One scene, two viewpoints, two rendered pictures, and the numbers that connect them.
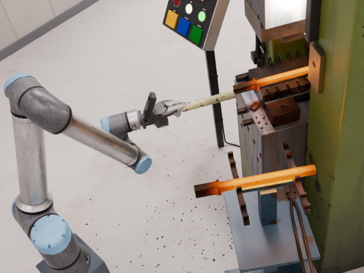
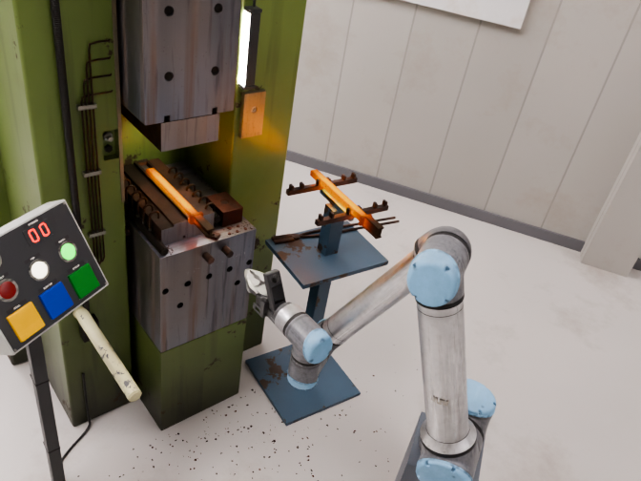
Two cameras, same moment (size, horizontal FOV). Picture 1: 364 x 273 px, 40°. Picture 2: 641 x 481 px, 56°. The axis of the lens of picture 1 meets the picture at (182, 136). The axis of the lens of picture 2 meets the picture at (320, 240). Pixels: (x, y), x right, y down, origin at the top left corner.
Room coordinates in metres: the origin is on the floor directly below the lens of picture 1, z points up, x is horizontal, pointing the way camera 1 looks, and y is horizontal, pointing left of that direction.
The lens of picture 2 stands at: (2.34, 1.18, 2.17)
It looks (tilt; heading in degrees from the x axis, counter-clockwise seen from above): 35 degrees down; 230
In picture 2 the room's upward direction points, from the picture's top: 11 degrees clockwise
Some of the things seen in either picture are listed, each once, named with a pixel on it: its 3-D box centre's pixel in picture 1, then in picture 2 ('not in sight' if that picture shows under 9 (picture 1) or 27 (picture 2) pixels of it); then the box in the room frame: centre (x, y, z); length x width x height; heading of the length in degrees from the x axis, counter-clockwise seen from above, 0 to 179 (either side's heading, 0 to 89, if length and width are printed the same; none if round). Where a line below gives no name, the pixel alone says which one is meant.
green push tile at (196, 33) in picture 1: (196, 34); (83, 281); (2.03, -0.17, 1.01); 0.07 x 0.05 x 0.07; 30
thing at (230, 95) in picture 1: (220, 97); (106, 351); (1.96, -0.25, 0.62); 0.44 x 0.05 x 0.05; 95
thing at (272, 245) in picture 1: (267, 219); (326, 252); (1.07, -0.27, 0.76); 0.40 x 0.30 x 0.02; 178
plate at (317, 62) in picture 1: (316, 67); (252, 114); (1.32, -0.52, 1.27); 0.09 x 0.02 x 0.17; 5
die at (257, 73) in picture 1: (300, 75); (159, 198); (1.64, -0.57, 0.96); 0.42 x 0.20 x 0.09; 95
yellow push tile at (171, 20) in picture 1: (172, 19); (25, 322); (2.20, -0.07, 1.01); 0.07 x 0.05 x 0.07; 30
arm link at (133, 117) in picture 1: (135, 120); (291, 318); (1.55, 0.18, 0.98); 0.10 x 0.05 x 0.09; 5
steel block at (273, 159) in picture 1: (305, 123); (172, 250); (1.59, -0.59, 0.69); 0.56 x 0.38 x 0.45; 95
